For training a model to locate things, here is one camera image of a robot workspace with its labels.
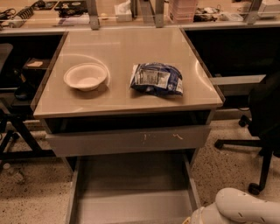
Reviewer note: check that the clear plastic bottle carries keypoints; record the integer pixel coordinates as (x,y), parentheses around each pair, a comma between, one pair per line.
(15,174)

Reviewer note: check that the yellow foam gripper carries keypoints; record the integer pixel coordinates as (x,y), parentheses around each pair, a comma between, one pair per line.
(199,216)

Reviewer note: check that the black stool left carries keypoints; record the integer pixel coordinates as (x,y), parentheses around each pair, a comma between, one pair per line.
(16,96)

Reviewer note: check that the blue chip bag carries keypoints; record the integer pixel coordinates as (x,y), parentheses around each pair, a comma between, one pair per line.
(156,79)

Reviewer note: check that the white tissue box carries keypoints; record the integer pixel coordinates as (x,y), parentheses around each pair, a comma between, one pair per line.
(123,12)

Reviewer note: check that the white paper bowl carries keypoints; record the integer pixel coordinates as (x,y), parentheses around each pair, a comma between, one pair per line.
(86,76)

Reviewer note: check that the pink plastic crate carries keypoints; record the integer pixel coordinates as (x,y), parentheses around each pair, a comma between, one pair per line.
(182,11)

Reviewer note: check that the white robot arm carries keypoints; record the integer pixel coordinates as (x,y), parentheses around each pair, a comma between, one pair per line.
(232,206)

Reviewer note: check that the grey drawer cabinet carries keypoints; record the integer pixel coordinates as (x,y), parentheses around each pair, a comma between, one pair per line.
(114,105)

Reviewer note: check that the black office chair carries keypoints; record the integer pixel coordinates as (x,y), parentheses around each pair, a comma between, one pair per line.
(264,106)

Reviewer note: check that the grey top drawer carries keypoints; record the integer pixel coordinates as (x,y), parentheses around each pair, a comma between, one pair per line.
(128,140)

